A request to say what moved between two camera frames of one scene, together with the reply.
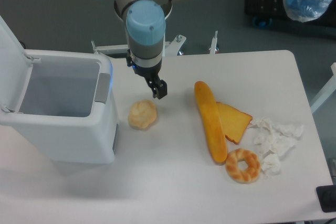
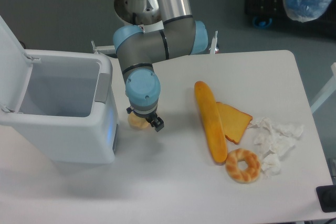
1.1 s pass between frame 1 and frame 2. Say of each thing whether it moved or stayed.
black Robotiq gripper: moved
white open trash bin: stayed
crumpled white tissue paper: stayed
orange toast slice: stayed
